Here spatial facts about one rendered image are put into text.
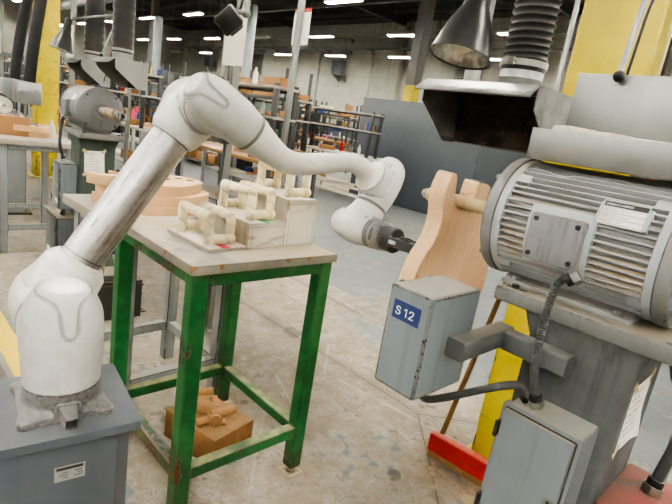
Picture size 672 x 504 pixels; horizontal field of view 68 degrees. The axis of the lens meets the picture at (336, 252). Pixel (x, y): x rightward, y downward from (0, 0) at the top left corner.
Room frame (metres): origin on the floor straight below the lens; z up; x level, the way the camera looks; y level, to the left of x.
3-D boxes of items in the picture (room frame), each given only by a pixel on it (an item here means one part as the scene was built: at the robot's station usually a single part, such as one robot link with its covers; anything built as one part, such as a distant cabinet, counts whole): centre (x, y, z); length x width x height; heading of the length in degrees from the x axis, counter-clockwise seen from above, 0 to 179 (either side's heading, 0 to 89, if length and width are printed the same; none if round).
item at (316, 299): (1.77, 0.04, 0.45); 0.05 x 0.05 x 0.90; 45
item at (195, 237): (1.67, 0.45, 0.94); 0.27 x 0.15 x 0.01; 49
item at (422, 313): (0.89, -0.27, 0.99); 0.24 x 0.21 x 0.26; 45
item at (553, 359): (0.91, -0.42, 1.02); 0.13 x 0.04 x 0.04; 45
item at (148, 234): (1.79, 0.41, 0.55); 0.62 x 0.58 x 0.76; 45
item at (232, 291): (2.16, 0.43, 0.45); 0.05 x 0.05 x 0.90; 45
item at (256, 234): (1.79, 0.35, 0.98); 0.27 x 0.16 x 0.09; 49
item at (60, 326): (0.99, 0.56, 0.87); 0.18 x 0.16 x 0.22; 39
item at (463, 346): (0.93, -0.31, 1.02); 0.19 x 0.04 x 0.04; 135
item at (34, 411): (0.97, 0.54, 0.73); 0.22 x 0.18 x 0.06; 38
